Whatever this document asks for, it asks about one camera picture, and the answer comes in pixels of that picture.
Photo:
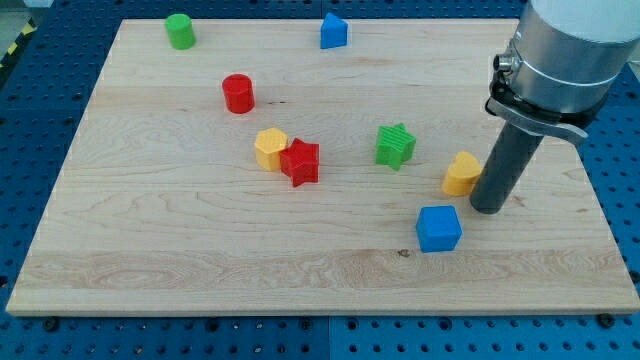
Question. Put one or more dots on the light wooden board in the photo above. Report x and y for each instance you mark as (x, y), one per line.
(161, 209)

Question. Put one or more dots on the yellow hexagon block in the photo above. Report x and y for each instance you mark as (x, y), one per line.
(268, 145)

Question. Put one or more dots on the blue cube block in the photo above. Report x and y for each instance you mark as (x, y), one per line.
(438, 228)

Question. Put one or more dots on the green cylinder block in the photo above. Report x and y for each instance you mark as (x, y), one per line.
(180, 31)

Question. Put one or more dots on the blue triangle block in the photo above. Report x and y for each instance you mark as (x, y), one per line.
(333, 32)

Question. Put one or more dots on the green star block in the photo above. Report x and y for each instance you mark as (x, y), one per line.
(394, 146)

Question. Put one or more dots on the yellow heart block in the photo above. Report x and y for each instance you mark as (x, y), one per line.
(462, 175)

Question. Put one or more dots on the red cylinder block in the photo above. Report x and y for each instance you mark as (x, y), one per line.
(238, 93)

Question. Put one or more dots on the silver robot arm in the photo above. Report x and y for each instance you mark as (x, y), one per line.
(557, 70)

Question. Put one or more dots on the red star block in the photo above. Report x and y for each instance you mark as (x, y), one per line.
(300, 162)

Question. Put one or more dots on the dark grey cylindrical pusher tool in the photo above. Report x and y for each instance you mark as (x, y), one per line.
(509, 157)

